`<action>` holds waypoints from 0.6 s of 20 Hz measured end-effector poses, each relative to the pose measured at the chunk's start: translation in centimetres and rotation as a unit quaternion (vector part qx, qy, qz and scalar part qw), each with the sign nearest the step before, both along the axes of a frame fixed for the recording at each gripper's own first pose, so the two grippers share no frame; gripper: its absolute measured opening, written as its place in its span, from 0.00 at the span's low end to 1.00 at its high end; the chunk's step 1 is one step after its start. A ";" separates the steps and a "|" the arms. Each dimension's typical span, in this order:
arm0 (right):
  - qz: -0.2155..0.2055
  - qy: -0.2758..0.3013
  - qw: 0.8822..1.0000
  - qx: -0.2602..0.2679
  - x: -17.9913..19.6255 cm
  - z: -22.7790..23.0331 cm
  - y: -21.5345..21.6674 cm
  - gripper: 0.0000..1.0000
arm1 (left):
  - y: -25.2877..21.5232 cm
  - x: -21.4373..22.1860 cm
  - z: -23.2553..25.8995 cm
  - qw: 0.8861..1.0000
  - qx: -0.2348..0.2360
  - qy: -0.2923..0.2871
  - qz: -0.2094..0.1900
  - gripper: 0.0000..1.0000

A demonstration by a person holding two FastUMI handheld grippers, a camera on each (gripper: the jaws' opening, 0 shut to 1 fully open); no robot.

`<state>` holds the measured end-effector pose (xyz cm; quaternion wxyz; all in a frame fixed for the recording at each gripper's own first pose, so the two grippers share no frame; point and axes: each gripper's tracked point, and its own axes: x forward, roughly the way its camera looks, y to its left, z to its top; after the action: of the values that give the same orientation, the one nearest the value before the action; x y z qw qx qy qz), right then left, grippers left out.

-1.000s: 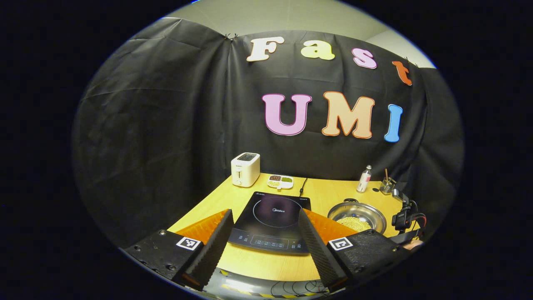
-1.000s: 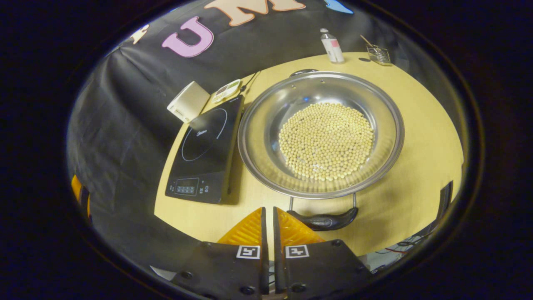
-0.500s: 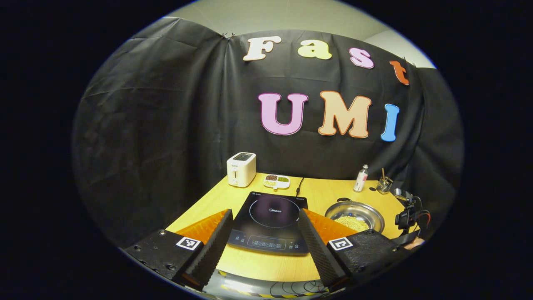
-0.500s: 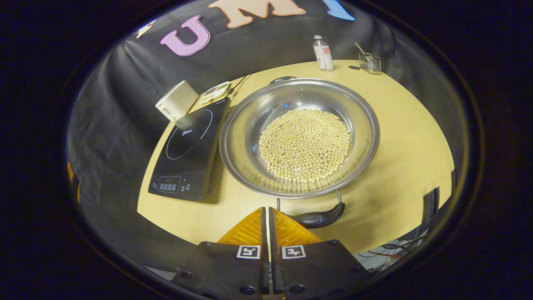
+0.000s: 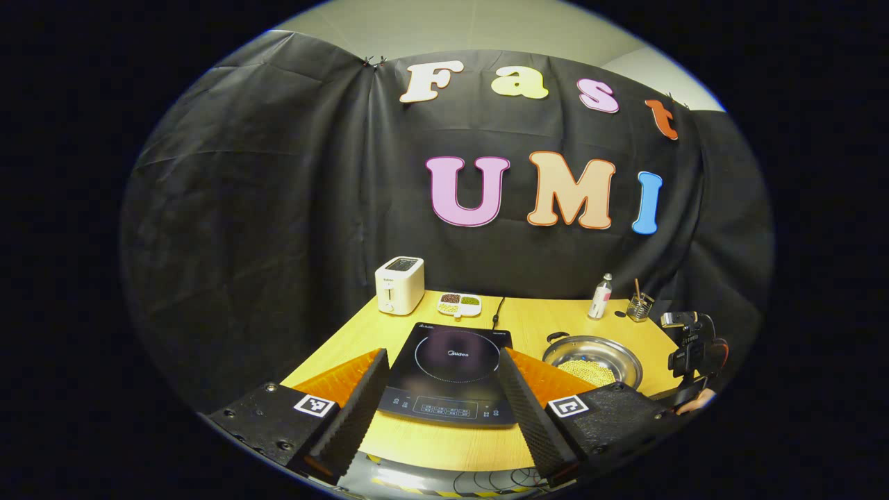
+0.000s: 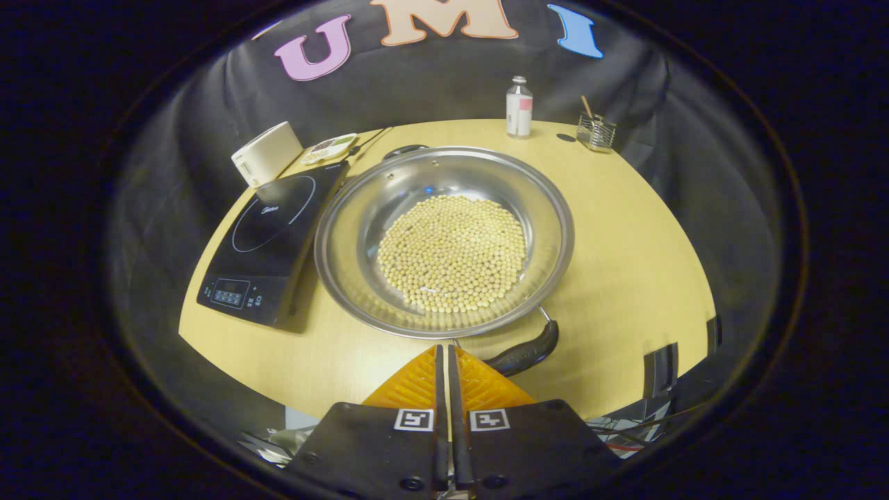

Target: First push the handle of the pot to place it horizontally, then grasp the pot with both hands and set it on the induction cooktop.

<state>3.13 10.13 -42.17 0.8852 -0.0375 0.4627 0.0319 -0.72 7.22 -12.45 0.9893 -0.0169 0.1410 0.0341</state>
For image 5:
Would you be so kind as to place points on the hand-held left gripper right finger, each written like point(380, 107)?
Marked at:
point(531, 417)

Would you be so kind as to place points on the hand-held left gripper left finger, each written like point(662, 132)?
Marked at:
point(354, 417)

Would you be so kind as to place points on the pile of yellow soybeans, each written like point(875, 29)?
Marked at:
point(590, 371)

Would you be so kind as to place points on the black induction cooktop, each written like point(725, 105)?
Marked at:
point(451, 375)

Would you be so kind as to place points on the stainless steel pot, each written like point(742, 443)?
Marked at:
point(590, 348)

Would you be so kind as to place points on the small glass jar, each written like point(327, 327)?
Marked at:
point(639, 310)

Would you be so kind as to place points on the clear plastic bottle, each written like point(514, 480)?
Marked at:
point(599, 302)

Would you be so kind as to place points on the white toaster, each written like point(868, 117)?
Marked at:
point(397, 292)

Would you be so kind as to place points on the white divided bean dish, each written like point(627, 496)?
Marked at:
point(458, 304)

